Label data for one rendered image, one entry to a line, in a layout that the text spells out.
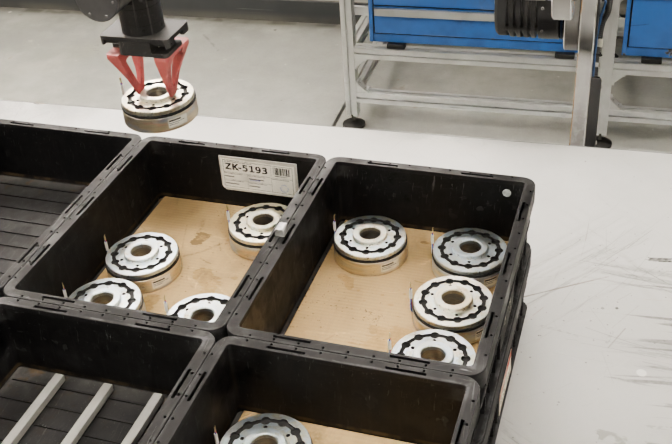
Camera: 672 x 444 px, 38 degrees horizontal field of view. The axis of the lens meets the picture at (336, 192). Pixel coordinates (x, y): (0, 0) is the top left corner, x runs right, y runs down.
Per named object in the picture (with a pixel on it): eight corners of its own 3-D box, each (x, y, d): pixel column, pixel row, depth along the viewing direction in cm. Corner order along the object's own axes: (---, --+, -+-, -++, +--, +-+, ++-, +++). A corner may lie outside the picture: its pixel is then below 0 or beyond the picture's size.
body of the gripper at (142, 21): (169, 53, 126) (159, 0, 122) (101, 48, 130) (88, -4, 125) (190, 32, 132) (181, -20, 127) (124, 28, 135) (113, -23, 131)
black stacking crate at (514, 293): (335, 223, 148) (330, 159, 142) (531, 249, 140) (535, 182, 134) (235, 407, 117) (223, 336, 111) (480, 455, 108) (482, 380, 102)
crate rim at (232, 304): (148, 147, 152) (146, 134, 151) (330, 169, 143) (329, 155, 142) (1, 309, 120) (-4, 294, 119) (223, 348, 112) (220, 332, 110)
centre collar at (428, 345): (419, 340, 118) (419, 336, 117) (459, 349, 116) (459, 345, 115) (406, 366, 114) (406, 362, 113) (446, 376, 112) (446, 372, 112)
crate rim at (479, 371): (331, 169, 143) (329, 155, 142) (536, 192, 135) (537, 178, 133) (223, 348, 112) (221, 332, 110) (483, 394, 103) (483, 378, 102)
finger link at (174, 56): (177, 108, 131) (164, 44, 126) (130, 104, 133) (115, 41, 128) (198, 84, 136) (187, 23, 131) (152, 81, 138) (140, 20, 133)
